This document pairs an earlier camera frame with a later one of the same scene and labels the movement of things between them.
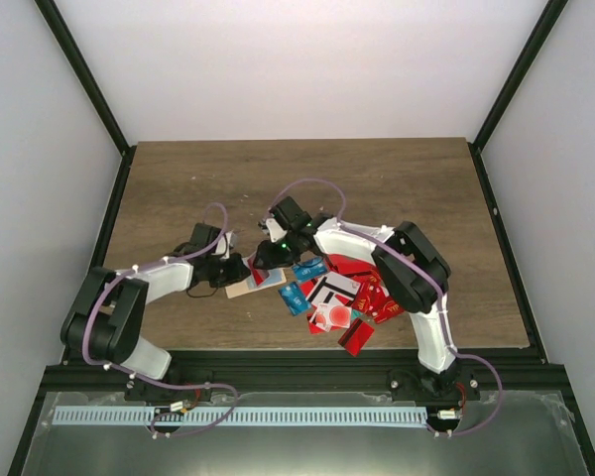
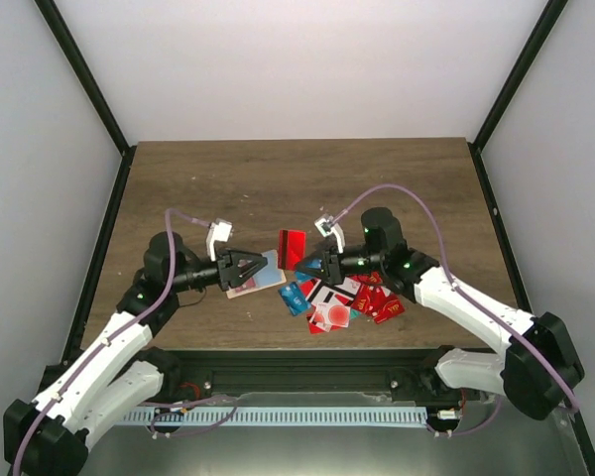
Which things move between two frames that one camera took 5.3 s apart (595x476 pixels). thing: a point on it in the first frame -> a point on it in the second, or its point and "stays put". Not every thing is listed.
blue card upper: [309, 270] stays put
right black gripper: [270, 258] -> [332, 270]
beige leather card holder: [248, 284] stays put
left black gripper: [240, 271] stays put
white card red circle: [330, 317] stays put
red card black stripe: [259, 274] -> [250, 284]
